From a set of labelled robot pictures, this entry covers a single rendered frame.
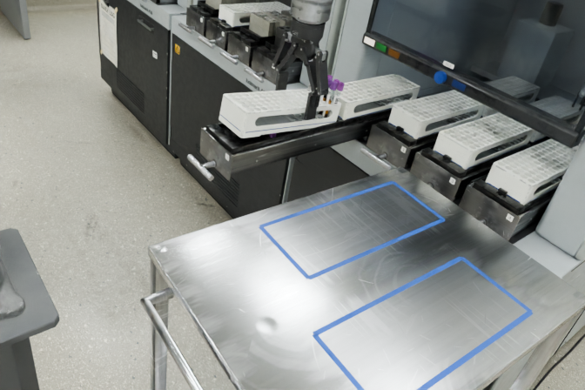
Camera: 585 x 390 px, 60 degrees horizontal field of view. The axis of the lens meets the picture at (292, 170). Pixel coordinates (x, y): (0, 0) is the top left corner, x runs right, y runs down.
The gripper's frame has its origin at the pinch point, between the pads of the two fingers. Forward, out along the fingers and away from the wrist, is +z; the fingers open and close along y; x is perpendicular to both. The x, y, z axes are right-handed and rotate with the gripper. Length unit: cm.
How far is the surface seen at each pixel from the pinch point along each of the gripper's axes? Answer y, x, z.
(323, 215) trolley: 33.2, -18.8, 4.8
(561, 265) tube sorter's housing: 63, 25, 13
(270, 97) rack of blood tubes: -2.1, -6.2, -1.1
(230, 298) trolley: 42, -45, 5
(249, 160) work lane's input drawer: 6.7, -17.0, 8.6
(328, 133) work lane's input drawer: 6.8, 6.8, 6.9
